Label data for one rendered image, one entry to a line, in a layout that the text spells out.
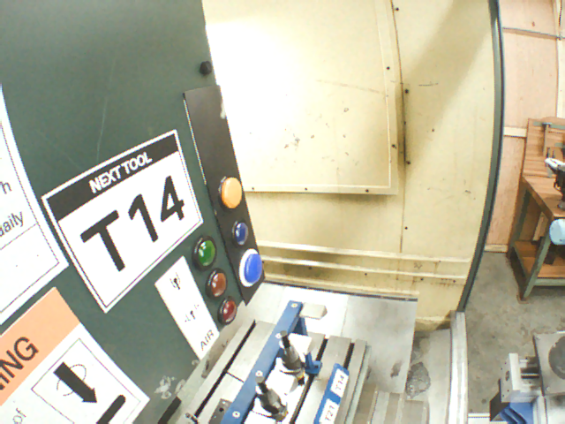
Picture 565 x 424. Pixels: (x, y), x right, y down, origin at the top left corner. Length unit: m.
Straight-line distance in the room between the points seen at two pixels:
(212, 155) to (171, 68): 0.07
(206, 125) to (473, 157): 0.85
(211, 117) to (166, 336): 0.16
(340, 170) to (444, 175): 0.35
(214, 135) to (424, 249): 0.96
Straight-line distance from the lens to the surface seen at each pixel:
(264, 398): 0.56
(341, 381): 0.94
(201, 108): 0.21
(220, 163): 0.23
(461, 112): 0.91
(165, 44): 0.20
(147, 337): 0.19
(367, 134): 0.91
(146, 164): 0.17
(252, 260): 0.26
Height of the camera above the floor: 1.77
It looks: 27 degrees down
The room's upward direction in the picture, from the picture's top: 10 degrees counter-clockwise
